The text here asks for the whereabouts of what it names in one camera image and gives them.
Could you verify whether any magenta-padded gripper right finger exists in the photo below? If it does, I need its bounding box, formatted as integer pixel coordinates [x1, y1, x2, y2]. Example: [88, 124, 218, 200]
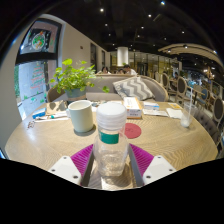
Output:
[128, 143, 177, 188]

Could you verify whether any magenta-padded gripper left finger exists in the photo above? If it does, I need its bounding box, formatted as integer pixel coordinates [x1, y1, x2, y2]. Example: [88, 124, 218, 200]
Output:
[48, 143, 98, 188]

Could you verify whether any clear plastic water bottle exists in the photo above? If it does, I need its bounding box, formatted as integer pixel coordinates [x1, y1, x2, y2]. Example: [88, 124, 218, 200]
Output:
[92, 101, 130, 178]

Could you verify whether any flat round red coaster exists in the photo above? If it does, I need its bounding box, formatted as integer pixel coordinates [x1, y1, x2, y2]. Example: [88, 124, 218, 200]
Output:
[123, 122, 143, 140]

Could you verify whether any white tube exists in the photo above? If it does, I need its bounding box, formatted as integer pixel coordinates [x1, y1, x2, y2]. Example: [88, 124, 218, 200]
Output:
[34, 113, 69, 122]

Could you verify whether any white ceramic mug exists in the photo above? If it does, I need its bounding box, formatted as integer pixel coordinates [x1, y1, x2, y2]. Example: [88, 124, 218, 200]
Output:
[65, 99, 95, 134]

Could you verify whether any white printed paper sheet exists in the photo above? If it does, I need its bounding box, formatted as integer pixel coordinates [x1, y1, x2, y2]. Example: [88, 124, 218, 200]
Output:
[143, 108, 169, 118]

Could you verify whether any white napkin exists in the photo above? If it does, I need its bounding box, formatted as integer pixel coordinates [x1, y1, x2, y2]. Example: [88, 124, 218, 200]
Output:
[165, 107, 184, 120]

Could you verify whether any clear plastic cup with straw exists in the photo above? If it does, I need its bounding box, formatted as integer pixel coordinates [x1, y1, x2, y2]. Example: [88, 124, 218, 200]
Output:
[179, 101, 198, 128]

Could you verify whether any small blue flat box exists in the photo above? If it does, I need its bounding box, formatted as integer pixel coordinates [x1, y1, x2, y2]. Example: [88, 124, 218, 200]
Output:
[32, 108, 47, 120]

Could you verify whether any small white and blue box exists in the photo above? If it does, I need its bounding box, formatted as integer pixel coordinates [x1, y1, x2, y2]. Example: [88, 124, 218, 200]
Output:
[143, 101, 161, 112]

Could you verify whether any yellow card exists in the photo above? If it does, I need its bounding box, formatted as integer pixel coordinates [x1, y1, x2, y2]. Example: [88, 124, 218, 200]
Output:
[168, 102, 183, 110]

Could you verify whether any dark tufted chair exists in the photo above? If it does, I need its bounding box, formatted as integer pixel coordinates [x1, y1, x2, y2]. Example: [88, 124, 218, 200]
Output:
[194, 109, 223, 146]

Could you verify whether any white and orange box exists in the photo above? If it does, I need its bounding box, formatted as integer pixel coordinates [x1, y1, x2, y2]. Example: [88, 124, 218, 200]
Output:
[123, 96, 144, 120]

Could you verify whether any group of dining chairs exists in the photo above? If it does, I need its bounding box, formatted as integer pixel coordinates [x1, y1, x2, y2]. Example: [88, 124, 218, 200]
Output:
[154, 70, 224, 134]

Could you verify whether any grey chevron cushion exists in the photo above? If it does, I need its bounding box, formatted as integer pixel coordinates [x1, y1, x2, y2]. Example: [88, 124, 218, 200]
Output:
[112, 76, 155, 102]

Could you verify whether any green potted plant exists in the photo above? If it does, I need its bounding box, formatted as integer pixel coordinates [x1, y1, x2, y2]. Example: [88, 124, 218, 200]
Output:
[49, 58, 110, 99]

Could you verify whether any grey curved sofa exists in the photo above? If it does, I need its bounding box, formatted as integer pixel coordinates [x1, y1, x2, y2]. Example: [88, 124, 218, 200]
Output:
[46, 73, 169, 103]

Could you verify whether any person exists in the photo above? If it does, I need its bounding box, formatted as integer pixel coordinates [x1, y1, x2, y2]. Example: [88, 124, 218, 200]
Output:
[99, 65, 112, 75]
[121, 64, 138, 76]

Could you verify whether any framed food poster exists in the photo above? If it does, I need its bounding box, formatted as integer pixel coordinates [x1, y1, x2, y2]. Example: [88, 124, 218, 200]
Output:
[19, 20, 63, 55]

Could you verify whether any group of ceiling lights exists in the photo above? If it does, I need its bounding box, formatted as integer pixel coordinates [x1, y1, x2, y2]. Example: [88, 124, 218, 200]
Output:
[98, 0, 218, 54]

